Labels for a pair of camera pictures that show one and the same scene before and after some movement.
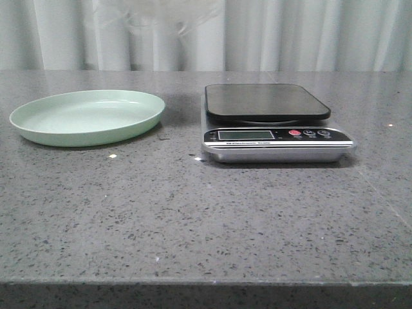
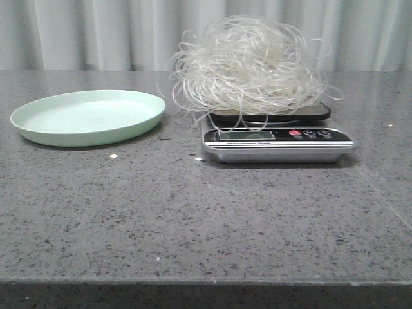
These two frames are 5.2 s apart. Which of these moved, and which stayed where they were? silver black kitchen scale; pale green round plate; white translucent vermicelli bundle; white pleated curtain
Moved: white translucent vermicelli bundle
Stayed: silver black kitchen scale; white pleated curtain; pale green round plate
